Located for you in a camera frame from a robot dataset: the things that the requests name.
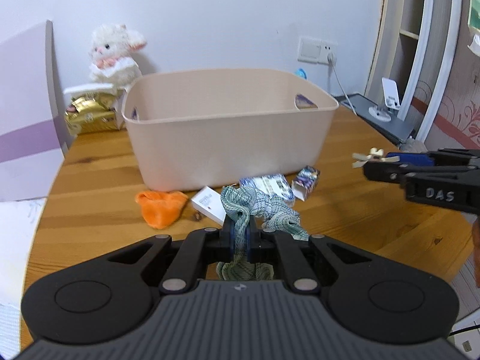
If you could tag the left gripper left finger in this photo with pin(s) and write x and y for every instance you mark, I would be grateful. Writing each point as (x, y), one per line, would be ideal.
(200, 249)

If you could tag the gold foil bag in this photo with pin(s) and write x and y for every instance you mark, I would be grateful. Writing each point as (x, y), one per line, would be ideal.
(91, 113)

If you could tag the white wall switch socket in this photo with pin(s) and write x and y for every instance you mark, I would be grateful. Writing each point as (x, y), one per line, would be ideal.
(316, 51)

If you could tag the white phone stand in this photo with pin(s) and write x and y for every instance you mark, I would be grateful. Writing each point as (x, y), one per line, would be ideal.
(390, 102)

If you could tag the orange cloth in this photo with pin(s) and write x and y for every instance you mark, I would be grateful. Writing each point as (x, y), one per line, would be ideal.
(161, 209)

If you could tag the green plaid cloth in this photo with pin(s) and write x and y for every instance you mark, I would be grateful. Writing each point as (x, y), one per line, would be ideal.
(240, 204)

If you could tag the beige plastic storage bin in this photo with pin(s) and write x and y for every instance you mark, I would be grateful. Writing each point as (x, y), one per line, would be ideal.
(213, 127)

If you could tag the white plush sheep toy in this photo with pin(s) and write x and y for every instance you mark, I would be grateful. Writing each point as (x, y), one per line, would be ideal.
(111, 52)

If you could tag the small white box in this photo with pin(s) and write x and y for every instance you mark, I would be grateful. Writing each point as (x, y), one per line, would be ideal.
(208, 202)

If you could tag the white wooden shelf frame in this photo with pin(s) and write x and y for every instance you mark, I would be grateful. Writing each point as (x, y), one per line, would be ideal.
(416, 44)

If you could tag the white open carton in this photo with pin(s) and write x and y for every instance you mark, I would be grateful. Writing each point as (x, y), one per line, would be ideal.
(104, 88)

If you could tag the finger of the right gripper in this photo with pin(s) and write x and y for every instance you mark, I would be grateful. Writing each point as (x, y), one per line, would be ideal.
(415, 159)
(398, 173)

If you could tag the blue white patterned box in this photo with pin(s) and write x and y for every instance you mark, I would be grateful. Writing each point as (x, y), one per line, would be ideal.
(275, 185)

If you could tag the grey beige fabric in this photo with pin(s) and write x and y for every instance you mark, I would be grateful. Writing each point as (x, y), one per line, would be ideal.
(413, 146)

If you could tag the purple cartoon box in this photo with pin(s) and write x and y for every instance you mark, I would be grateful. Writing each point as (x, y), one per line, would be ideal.
(305, 182)

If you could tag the grey laptop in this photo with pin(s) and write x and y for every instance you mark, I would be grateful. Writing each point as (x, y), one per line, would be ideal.
(397, 131)

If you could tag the blue bird figurine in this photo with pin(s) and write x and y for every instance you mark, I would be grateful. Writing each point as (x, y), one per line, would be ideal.
(301, 73)

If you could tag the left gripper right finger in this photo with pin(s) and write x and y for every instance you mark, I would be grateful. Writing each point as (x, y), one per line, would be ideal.
(285, 254)

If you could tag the lilac headboard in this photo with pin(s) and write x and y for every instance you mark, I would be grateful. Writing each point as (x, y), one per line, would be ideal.
(34, 138)

